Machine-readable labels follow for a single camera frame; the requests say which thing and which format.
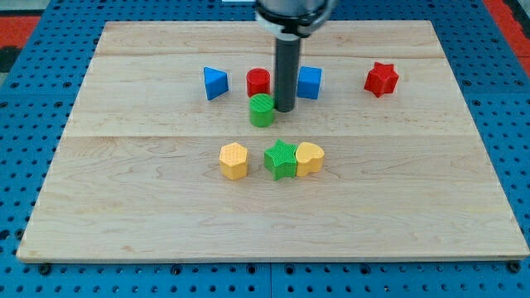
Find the blue triangle block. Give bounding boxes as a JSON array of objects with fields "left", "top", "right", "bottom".
[{"left": 203, "top": 67, "right": 229, "bottom": 100}]

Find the red star block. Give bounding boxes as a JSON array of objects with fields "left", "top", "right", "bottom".
[{"left": 364, "top": 61, "right": 399, "bottom": 98}]

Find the blue cube block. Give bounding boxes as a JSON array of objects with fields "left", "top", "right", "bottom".
[{"left": 296, "top": 66, "right": 322, "bottom": 99}]

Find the light wooden board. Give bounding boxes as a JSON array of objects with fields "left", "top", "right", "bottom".
[{"left": 17, "top": 21, "right": 529, "bottom": 263}]

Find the red cylinder block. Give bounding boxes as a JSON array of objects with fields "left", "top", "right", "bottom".
[{"left": 246, "top": 68, "right": 271, "bottom": 97}]

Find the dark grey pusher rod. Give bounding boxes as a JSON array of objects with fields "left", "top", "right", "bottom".
[{"left": 274, "top": 38, "right": 301, "bottom": 113}]

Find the green star block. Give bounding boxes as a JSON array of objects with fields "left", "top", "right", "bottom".
[{"left": 263, "top": 139, "right": 297, "bottom": 180}]

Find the yellow heart block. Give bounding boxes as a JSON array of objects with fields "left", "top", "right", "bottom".
[{"left": 295, "top": 142, "right": 325, "bottom": 177}]

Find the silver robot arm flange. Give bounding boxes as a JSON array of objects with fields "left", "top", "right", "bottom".
[{"left": 255, "top": 0, "right": 339, "bottom": 41}]

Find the yellow hexagon block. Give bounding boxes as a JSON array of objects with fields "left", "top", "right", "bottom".
[{"left": 219, "top": 142, "right": 248, "bottom": 180}]

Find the green cylinder block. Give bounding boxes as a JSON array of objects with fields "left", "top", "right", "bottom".
[{"left": 249, "top": 94, "right": 274, "bottom": 127}]

